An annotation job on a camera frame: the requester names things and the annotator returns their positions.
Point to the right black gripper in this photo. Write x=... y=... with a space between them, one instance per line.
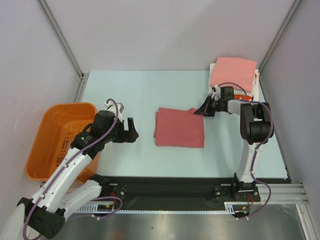
x=204 y=110

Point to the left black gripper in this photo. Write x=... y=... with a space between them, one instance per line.
x=127 y=136

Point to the red t shirt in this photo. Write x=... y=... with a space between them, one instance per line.
x=179 y=128

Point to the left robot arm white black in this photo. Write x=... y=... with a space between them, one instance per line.
x=48 y=209

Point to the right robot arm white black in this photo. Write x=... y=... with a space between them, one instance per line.
x=256 y=127

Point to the folded orange white t shirt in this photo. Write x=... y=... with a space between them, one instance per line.
x=243 y=97

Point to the folded pink t shirt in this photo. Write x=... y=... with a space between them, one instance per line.
x=234 y=69

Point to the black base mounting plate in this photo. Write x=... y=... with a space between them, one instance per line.
x=178 y=194

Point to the orange plastic laundry basket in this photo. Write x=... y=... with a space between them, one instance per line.
x=58 y=128

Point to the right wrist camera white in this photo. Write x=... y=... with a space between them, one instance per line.
x=216 y=92

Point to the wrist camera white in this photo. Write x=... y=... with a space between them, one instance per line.
x=216 y=92
x=116 y=108

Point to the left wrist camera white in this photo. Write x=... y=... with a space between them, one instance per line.
x=116 y=108

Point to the left aluminium frame post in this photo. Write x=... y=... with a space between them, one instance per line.
x=44 y=6

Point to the aluminium frame post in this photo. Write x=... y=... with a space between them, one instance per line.
x=293 y=9
x=44 y=6

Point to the white slotted cable duct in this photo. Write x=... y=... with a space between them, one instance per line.
x=95 y=208

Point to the right aluminium frame post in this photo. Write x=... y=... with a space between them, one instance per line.
x=293 y=9

